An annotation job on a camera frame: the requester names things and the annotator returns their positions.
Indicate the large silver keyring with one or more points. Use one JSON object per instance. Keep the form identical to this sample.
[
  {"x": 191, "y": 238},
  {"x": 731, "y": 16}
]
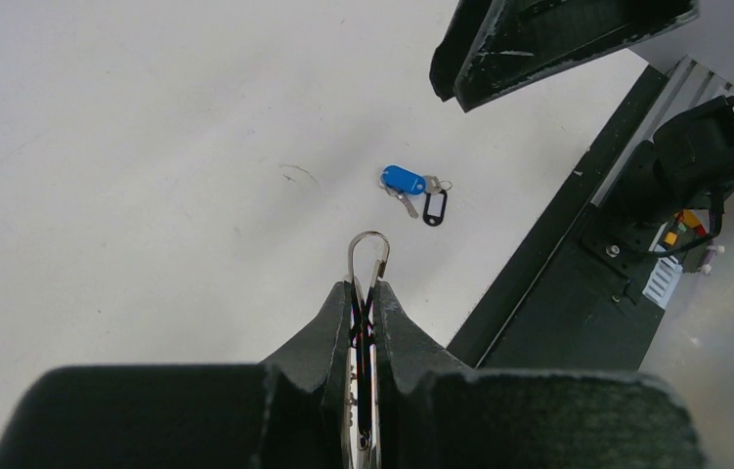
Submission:
[{"x": 362, "y": 402}]

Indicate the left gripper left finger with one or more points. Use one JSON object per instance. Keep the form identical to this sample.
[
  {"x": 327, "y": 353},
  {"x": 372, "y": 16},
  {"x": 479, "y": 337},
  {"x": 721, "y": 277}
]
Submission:
[{"x": 287, "y": 411}]

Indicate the black tag key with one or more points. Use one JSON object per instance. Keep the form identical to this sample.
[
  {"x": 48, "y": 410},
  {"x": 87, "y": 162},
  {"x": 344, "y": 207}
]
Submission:
[{"x": 436, "y": 200}]

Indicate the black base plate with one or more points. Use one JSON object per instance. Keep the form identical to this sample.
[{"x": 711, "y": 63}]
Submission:
[{"x": 571, "y": 296}]

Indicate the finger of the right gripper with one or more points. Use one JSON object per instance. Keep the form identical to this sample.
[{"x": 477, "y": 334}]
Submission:
[{"x": 493, "y": 48}]

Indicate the loose blue tag key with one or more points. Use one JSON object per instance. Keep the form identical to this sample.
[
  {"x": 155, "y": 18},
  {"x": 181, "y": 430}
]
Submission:
[{"x": 401, "y": 183}]

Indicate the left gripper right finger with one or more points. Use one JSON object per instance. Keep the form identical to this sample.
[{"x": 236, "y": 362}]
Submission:
[{"x": 434, "y": 411}]

